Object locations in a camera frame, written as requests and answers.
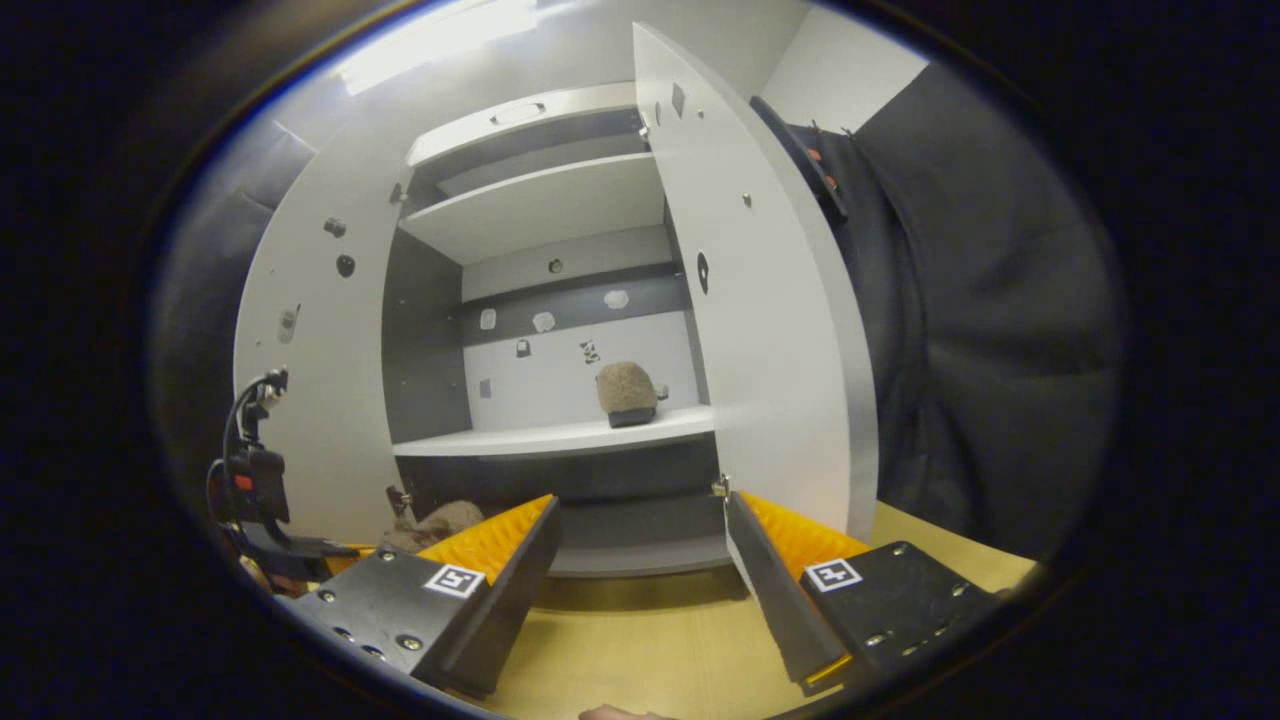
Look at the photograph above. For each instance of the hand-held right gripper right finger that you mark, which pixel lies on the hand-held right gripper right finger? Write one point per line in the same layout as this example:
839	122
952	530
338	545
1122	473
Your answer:
775	610

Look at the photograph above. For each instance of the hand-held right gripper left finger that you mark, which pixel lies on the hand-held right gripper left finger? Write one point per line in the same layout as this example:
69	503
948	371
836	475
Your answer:
515	610

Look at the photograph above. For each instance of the white cabinet door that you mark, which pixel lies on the white cabinet door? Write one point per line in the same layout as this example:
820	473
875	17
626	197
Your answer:
320	400
770	350

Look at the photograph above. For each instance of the brown fuzzy shoe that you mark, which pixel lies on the brown fuzzy shoe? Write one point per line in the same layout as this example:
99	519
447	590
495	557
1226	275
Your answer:
445	520
627	390

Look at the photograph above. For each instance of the white cabinet shelf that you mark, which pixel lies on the white cabinet shelf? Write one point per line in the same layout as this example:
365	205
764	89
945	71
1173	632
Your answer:
540	210

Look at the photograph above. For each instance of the white cabinet drawer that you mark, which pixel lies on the white cabinet drawer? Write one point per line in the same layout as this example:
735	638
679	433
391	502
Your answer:
580	110

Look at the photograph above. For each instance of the black backdrop cloth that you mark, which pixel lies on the black backdrop cloth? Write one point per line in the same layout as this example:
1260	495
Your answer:
1000	350

